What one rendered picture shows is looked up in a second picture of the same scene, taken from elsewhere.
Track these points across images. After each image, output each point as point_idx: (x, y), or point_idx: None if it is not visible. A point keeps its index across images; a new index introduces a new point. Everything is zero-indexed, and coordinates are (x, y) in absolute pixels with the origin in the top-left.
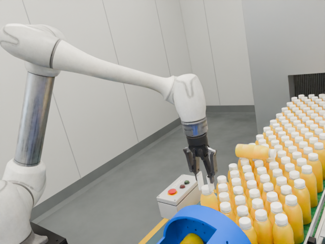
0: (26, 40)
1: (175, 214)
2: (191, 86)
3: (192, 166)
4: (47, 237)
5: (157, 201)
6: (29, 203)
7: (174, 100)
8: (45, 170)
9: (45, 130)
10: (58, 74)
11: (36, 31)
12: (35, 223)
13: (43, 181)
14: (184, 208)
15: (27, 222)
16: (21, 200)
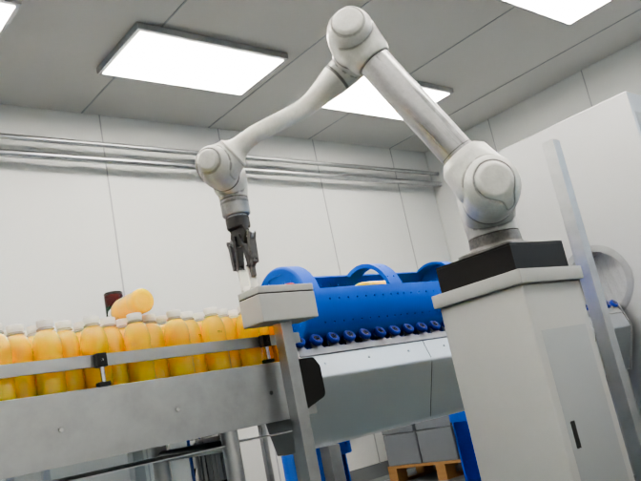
0: None
1: (299, 270)
2: None
3: (253, 257)
4: (458, 258)
5: (312, 289)
6: (462, 209)
7: (244, 173)
8: (444, 178)
9: (411, 128)
10: (357, 73)
11: None
12: (497, 246)
13: (455, 193)
14: (290, 267)
15: (464, 227)
16: (457, 199)
